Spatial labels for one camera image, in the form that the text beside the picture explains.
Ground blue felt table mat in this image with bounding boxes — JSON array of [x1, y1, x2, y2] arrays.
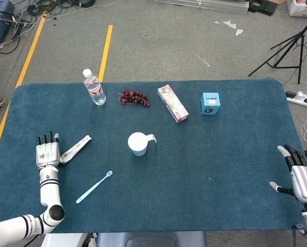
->
[[0, 79, 306, 235]]

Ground white power strip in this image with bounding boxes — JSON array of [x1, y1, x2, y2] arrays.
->
[[285, 90, 307, 108]]

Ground blue speaker box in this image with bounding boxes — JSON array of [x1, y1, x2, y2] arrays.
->
[[200, 92, 221, 116]]

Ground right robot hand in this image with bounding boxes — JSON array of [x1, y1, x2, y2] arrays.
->
[[269, 144, 307, 204]]

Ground black tripod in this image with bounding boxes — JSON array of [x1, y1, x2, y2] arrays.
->
[[248, 12, 307, 85]]

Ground floral toothpaste tube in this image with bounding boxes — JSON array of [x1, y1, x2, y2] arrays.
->
[[59, 135, 93, 165]]

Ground tangle of black cables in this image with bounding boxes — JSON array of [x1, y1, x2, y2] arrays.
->
[[0, 0, 96, 55]]

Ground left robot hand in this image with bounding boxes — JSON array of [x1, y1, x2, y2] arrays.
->
[[35, 131, 66, 170]]

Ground bunch of red grapes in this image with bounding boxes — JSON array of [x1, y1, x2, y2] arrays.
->
[[118, 89, 151, 108]]

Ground light blue toothbrush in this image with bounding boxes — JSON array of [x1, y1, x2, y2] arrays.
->
[[76, 170, 113, 204]]

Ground white mug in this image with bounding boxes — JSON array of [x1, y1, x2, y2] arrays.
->
[[128, 132, 158, 157]]

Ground white coiled cable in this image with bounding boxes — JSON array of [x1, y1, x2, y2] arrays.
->
[[281, 74, 307, 145]]

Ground white plastic basket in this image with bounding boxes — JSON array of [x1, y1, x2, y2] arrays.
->
[[286, 0, 307, 17]]

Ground pink floral long box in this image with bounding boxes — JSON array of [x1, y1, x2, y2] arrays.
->
[[157, 84, 190, 124]]

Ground clear water bottle red label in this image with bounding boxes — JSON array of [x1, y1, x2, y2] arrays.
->
[[82, 68, 107, 106]]

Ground black flat plates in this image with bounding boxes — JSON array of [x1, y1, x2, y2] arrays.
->
[[247, 0, 278, 16]]

